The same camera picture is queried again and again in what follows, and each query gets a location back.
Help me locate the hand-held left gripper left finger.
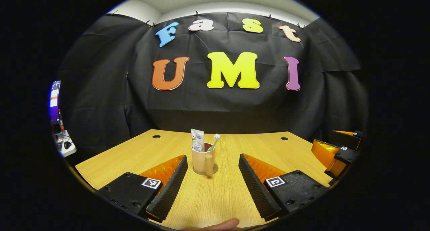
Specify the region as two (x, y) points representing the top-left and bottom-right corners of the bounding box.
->
(95, 154), (188, 224)

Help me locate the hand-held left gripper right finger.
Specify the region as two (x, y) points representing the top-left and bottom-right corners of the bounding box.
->
(238, 153), (330, 222)

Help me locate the beige cup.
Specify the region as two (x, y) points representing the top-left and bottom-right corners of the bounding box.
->
(191, 143), (215, 176)

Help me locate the round brown coaster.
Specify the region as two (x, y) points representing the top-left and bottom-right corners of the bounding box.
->
(193, 163), (219, 176)

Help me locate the white toothpaste tube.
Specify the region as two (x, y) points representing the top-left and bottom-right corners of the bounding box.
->
(190, 129), (205, 152)

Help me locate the pale green toothbrush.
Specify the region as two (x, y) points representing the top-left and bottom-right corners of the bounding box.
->
(207, 134), (221, 152)

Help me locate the wooden desktop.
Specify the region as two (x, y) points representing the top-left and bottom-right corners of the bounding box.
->
(75, 129), (333, 230)

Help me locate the black backdrop cloth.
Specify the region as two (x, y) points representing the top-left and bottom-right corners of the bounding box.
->
(55, 12), (370, 157)

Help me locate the white cluttered side table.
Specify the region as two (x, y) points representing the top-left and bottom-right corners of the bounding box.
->
(55, 130), (77, 157)

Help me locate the blue lit screen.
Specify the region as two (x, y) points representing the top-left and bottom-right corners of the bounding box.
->
(49, 81), (61, 122)

